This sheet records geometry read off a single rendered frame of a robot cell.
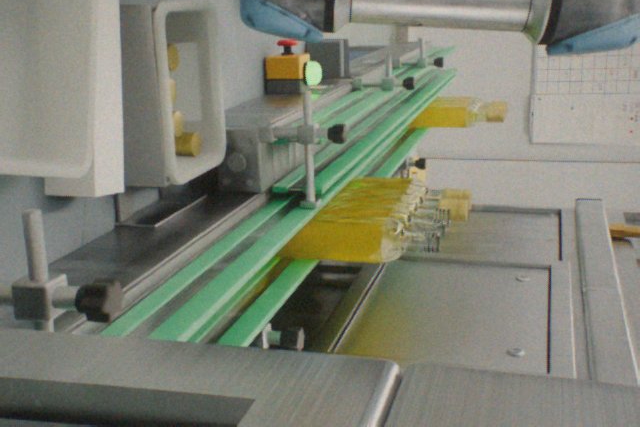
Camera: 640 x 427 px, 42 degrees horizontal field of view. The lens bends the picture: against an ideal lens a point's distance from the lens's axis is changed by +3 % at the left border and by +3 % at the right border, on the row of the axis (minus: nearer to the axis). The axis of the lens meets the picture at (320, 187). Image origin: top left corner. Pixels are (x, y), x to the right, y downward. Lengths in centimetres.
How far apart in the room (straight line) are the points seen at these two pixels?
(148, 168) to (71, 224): 11
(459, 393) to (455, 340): 90
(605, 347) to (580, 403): 92
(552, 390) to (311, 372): 8
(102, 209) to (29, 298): 49
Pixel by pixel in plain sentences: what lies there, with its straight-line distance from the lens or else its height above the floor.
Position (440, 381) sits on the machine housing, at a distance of 28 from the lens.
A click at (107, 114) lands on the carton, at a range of 95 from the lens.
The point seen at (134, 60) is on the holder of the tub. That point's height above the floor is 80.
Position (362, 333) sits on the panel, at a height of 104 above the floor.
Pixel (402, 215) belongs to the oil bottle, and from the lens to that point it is 120.
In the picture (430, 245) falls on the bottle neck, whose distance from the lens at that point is 115.
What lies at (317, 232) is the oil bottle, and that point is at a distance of 116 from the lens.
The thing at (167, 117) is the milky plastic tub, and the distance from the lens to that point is 101.
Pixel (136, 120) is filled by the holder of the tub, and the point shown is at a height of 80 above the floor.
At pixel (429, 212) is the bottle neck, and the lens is 126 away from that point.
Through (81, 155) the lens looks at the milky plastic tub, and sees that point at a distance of 89.
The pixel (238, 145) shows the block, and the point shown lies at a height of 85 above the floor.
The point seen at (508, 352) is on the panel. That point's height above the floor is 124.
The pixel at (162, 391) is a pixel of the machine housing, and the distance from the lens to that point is 28.
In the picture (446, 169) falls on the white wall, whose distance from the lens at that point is 730.
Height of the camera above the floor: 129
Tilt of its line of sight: 16 degrees down
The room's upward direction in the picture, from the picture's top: 92 degrees clockwise
